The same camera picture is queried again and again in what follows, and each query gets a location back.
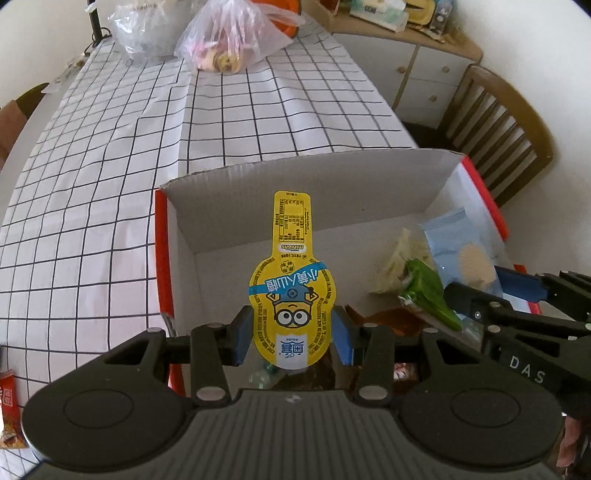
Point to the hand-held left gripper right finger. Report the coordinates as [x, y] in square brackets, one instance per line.
[344, 337]

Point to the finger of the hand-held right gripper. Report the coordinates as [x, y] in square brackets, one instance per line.
[475, 302]
[526, 286]

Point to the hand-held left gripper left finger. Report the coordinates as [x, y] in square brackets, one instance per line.
[241, 337]

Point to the green snack packet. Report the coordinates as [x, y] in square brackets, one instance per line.
[427, 290]

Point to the light blue snack packet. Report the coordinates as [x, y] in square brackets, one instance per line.
[455, 240]

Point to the yellow cartoon jelly pouch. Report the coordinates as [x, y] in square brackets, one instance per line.
[291, 277]

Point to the cream snack packet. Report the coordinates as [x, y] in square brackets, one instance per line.
[399, 263]

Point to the red cardboard box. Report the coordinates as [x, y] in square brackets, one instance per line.
[240, 203]

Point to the wooden chair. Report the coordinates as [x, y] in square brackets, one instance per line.
[503, 134]
[21, 115]

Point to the white checkered tablecloth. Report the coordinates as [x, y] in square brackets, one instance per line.
[138, 161]

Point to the white cabinet with wooden top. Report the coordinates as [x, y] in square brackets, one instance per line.
[415, 69]

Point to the red snack packet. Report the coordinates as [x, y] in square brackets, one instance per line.
[11, 410]

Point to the pink plastic bag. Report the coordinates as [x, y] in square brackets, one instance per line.
[231, 41]

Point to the pink brown cloth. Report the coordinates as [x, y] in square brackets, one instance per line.
[9, 131]

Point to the orange bowl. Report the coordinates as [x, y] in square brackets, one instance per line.
[284, 18]

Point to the clear plastic bag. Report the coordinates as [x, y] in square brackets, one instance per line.
[143, 27]

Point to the black stand pole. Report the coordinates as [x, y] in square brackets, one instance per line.
[95, 21]

